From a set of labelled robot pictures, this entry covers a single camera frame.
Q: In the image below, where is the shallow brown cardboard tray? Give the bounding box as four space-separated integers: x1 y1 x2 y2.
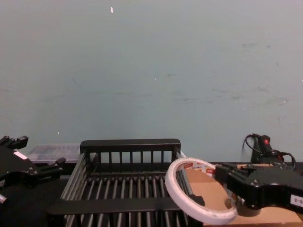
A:
182 163 303 225

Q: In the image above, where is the clear plastic case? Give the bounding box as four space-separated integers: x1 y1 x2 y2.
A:
27 144 81 164

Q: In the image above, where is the black rack with steel bars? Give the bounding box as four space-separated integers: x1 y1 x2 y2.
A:
46 139 204 227

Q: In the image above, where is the black corded tool red switch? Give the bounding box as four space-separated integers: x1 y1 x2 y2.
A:
241 133 296 175

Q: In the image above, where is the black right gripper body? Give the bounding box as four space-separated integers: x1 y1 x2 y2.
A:
236 168 303 218

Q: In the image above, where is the white tape roll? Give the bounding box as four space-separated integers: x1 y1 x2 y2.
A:
165 156 238 225

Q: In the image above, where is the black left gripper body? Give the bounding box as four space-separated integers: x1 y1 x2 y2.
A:
0 146 40 190

